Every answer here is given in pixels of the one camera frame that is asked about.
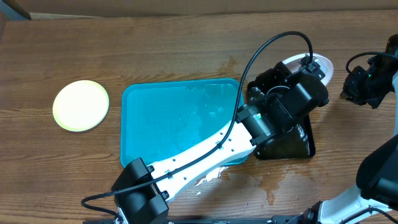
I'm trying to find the black tray with water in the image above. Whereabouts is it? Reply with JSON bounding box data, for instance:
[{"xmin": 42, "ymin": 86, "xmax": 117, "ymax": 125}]
[{"xmin": 248, "ymin": 81, "xmax": 316, "ymax": 160}]

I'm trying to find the small white plate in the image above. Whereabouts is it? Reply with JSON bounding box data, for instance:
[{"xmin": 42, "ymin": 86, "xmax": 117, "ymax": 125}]
[{"xmin": 282, "ymin": 53, "xmax": 334, "ymax": 86}]

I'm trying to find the blue plastic tray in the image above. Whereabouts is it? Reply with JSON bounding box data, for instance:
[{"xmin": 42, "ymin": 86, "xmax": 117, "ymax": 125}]
[{"xmin": 120, "ymin": 78, "xmax": 239, "ymax": 166}]

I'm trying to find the yellow plate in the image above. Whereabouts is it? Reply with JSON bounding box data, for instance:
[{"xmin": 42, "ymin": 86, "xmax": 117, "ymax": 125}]
[{"xmin": 52, "ymin": 80, "xmax": 109, "ymax": 132}]

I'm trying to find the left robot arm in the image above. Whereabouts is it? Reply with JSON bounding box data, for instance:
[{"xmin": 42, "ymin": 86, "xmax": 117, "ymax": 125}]
[{"xmin": 112, "ymin": 60, "xmax": 333, "ymax": 223}]

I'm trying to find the green yellow sponge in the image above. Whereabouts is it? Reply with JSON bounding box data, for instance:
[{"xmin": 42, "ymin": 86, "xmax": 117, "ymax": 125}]
[{"xmin": 339, "ymin": 93, "xmax": 346, "ymax": 100}]

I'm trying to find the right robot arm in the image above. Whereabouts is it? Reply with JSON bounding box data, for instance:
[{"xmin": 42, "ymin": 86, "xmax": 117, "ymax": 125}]
[{"xmin": 290, "ymin": 52, "xmax": 397, "ymax": 223}]

